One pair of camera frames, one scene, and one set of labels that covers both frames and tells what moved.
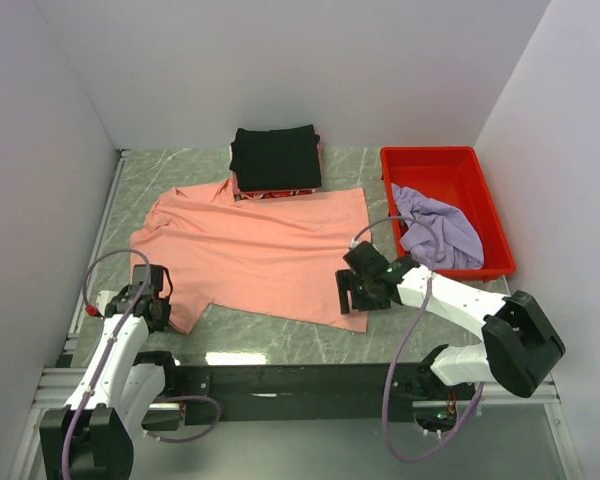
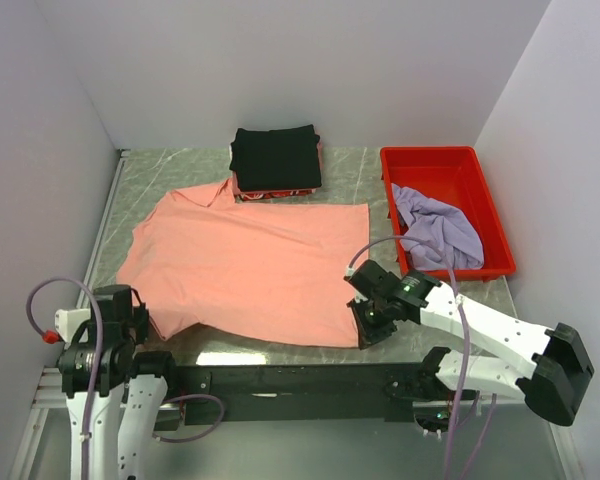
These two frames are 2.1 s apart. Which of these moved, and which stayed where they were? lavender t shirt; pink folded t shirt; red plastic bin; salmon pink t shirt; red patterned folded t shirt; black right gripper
Moved: black right gripper; salmon pink t shirt
Stayed: pink folded t shirt; red patterned folded t shirt; red plastic bin; lavender t shirt
